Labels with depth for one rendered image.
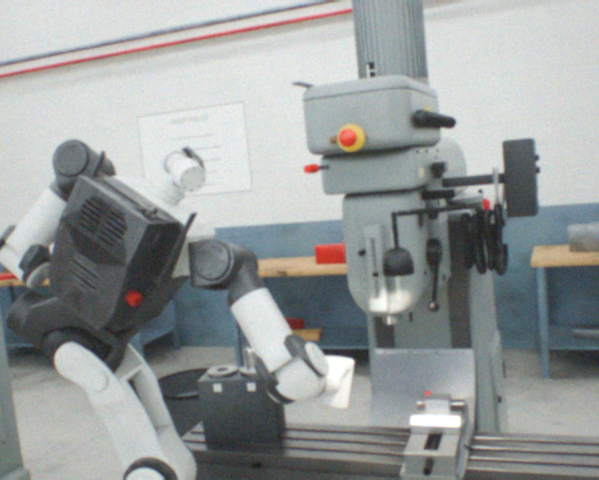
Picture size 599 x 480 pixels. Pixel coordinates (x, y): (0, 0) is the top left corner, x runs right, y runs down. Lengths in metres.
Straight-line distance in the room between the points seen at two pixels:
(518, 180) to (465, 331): 0.52
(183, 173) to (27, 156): 6.52
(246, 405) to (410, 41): 1.11
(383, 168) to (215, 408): 0.85
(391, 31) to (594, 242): 3.72
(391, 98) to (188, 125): 5.36
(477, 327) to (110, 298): 1.17
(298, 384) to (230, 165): 5.25
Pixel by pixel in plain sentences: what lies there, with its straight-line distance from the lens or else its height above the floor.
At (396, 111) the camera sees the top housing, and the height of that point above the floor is 1.81.
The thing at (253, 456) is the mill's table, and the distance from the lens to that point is 1.96.
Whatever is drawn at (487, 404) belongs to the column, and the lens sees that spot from 2.27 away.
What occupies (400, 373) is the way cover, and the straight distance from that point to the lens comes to 2.21.
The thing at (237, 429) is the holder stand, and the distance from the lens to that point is 2.03.
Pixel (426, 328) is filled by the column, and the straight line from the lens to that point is 2.20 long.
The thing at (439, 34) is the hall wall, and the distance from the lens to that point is 6.06.
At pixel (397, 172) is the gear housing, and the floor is 1.67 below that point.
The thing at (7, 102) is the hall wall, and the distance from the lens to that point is 8.18.
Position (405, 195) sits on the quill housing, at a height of 1.61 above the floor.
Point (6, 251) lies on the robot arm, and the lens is 1.77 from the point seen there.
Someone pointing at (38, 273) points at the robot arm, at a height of 1.52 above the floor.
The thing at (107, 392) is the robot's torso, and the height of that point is 1.23.
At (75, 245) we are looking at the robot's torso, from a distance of 1.52.
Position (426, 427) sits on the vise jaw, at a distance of 1.80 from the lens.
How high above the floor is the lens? 1.71
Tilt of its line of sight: 6 degrees down
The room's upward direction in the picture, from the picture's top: 6 degrees counter-clockwise
